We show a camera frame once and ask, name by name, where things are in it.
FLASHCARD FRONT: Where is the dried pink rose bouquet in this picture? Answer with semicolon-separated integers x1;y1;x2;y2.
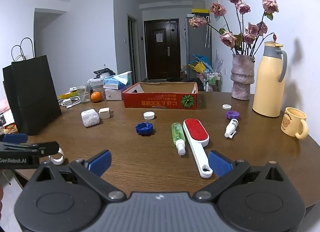
189;0;280;57

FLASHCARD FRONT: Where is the white charger with cable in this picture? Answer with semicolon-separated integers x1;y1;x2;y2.
58;97;82;109

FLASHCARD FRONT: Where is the blue ridged bottle cap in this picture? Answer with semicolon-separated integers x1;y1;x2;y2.
135;122;153;136

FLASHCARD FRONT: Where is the dark brown door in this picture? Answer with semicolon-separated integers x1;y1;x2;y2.
144;18;181;80

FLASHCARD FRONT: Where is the clear container with white lid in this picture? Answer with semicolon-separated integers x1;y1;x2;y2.
89;77;107;92

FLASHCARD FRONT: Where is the small white bottle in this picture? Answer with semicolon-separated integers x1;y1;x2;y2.
224;119;238;138

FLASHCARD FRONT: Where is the red and white lint brush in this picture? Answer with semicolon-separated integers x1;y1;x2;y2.
183;118;213;179

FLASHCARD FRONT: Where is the folded clear umbrella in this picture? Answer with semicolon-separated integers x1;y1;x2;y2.
205;17;210;47

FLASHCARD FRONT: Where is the white tape roll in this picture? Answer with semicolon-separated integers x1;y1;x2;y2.
49;148;65;166

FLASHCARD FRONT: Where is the yellow thermos jug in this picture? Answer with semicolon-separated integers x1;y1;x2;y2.
252;42;288;117

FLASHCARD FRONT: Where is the blue tissue pack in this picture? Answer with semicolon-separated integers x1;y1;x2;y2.
103;71;132;90

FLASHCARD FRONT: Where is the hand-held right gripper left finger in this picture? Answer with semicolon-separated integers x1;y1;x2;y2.
29;150;126;204

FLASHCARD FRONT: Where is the orange cardboard box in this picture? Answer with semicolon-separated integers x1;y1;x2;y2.
122;82;199;110

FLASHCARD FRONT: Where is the green spray bottle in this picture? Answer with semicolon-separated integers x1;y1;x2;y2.
171;122;186;155

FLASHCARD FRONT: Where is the black folding holder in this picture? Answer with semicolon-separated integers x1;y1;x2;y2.
94;68;116;78

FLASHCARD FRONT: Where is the purple wall decal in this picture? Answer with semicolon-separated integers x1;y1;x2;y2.
215;49;224;72

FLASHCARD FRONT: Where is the yellow packet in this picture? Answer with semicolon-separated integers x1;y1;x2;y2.
57;91;78;100

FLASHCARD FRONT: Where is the clear drinking glass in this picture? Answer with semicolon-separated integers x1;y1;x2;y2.
77;83;91;103

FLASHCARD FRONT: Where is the yellow bear mug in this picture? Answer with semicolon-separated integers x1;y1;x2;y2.
280;107;309;139

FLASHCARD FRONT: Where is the metal trolley rack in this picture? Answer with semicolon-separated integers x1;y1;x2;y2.
203;69;223;92

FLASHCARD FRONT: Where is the grey refrigerator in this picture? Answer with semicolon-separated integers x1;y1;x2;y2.
185;14;212;72

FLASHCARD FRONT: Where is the yellow bag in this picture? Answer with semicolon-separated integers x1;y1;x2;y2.
189;62;204;72

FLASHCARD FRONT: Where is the pink stone vase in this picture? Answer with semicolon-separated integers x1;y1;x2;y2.
230;54;255;101

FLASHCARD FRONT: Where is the white charger plug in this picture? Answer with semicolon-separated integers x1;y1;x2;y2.
98;107;114;120

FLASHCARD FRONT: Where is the white pellet container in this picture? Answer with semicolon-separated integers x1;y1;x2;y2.
81;109;100;127

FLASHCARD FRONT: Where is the white tissue box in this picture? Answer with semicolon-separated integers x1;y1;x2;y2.
104;88;124;101

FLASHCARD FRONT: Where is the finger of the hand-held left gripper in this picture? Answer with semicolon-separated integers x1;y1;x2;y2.
0;133;28;145
0;141;60;158

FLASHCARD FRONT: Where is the black paper bag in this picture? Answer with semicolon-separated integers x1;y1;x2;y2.
11;37;62;136
2;45;28;127

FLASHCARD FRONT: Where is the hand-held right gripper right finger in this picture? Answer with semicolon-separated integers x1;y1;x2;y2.
194;150;292;204

